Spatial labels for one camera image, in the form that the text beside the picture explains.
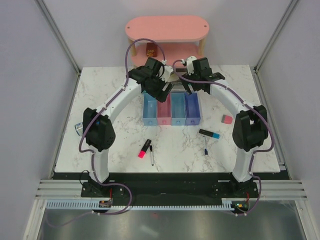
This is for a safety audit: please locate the black white pen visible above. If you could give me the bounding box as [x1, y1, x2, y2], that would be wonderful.
[149, 145, 155, 166]

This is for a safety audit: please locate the blue highlighter marker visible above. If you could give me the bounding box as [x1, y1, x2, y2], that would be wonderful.
[199, 129, 220, 139]

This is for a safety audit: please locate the green book box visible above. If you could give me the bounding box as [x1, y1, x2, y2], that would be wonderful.
[167, 73, 187, 92]

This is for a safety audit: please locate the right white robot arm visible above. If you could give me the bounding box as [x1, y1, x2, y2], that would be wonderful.
[172, 56, 274, 197]

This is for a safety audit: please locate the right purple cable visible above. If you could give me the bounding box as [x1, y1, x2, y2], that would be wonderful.
[171, 59, 276, 217]

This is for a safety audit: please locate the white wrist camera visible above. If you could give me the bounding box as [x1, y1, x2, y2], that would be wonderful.
[182, 56, 197, 75]
[160, 65, 174, 82]

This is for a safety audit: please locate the purple plastic bin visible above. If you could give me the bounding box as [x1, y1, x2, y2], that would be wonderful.
[184, 92, 201, 126]

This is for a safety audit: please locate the pink three-tier shelf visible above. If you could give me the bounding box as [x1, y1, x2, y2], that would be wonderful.
[125, 15, 210, 66]

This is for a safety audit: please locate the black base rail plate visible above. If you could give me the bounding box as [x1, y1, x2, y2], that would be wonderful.
[53, 171, 292, 210]

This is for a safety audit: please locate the white slotted cable duct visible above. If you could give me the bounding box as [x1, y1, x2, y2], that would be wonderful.
[46, 199, 250, 211]

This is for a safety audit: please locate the pink plastic bin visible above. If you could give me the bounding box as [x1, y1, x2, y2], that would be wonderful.
[157, 95, 172, 125]

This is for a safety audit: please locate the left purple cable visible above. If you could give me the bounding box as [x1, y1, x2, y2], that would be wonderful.
[45, 37, 167, 228]

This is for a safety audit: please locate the blue capped pen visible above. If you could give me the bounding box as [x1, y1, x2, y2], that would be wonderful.
[203, 136, 208, 156]

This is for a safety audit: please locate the pink highlighter marker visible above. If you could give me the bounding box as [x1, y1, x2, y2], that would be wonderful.
[138, 139, 152, 159]

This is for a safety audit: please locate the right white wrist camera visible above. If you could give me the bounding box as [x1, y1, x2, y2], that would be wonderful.
[182, 56, 197, 75]

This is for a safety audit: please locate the brown snack box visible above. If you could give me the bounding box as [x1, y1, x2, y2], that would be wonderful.
[146, 42, 158, 58]

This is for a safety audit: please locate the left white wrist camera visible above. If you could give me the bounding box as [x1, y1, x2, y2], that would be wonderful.
[160, 65, 174, 82]

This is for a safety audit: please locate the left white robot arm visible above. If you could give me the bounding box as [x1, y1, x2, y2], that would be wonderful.
[78, 57, 173, 197]

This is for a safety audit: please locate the purple cable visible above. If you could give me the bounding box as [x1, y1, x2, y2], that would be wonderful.
[171, 59, 276, 217]
[45, 37, 167, 228]

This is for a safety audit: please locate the blue white tape roll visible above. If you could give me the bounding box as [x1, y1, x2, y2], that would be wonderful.
[74, 122, 84, 137]

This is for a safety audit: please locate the pink eraser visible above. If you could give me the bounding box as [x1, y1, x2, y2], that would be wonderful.
[221, 114, 233, 125]

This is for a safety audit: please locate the teal blue plastic bin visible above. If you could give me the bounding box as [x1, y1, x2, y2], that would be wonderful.
[170, 92, 186, 126]

